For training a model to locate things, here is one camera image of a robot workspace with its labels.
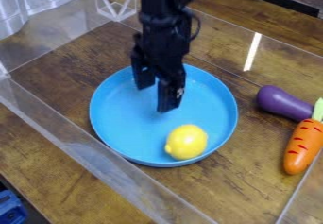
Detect blue round tray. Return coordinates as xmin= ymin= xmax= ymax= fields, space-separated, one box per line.
xmin=90 ymin=65 xmax=239 ymax=167

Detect orange toy carrot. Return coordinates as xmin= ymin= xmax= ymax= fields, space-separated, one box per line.
xmin=283 ymin=97 xmax=323 ymax=175

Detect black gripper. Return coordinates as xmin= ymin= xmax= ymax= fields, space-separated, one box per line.
xmin=131 ymin=9 xmax=194 ymax=112

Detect clear acrylic enclosure wall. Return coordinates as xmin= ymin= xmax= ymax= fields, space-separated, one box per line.
xmin=0 ymin=0 xmax=323 ymax=224

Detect blue plastic object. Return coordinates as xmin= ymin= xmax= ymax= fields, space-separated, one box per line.
xmin=0 ymin=190 xmax=28 ymax=224

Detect yellow toy lemon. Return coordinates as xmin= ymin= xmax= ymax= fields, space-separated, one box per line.
xmin=164 ymin=125 xmax=208 ymax=160

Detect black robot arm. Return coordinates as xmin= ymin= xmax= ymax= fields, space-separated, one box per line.
xmin=131 ymin=0 xmax=194 ymax=112

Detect purple toy eggplant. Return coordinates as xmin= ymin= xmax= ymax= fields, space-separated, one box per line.
xmin=256 ymin=85 xmax=313 ymax=122

